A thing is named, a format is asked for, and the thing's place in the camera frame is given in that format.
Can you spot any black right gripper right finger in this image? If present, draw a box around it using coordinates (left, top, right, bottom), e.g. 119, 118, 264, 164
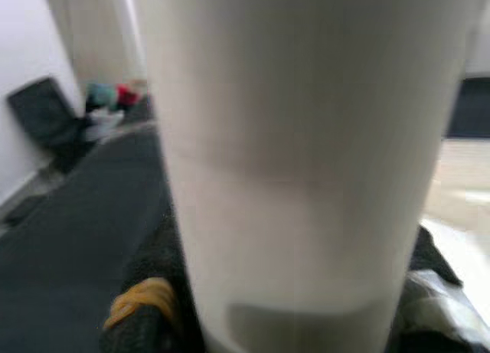
390, 224, 490, 353

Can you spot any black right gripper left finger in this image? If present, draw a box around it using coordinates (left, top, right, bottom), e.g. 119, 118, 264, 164
100, 214, 204, 353

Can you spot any white plastic table leg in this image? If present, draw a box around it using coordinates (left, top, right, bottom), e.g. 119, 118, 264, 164
132, 0, 479, 353

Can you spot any tan rubber band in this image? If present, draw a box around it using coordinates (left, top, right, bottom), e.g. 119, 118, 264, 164
103, 276, 179, 331

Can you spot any black tablecloth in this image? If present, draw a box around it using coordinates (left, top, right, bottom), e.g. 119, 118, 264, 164
0, 75, 490, 353

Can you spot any white crumpled plastic bag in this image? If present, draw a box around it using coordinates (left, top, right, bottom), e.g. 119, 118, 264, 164
86, 111, 126, 139

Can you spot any red cloth item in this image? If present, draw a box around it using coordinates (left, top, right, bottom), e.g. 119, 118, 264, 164
116, 83, 149, 107

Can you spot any teal plush toy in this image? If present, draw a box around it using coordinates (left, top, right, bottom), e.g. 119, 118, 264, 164
86, 81, 118, 111

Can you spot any black folding chair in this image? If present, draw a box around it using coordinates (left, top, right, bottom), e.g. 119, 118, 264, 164
6, 76, 91, 174

